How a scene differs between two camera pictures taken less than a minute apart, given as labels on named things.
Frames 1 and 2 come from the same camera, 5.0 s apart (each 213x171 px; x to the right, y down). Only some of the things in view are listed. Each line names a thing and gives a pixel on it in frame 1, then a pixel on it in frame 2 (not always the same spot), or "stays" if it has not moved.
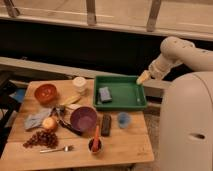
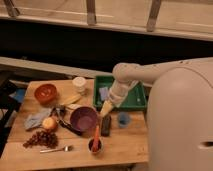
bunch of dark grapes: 44,138 stays
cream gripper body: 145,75 to 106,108
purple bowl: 84,119 stays
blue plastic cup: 123,119 stays
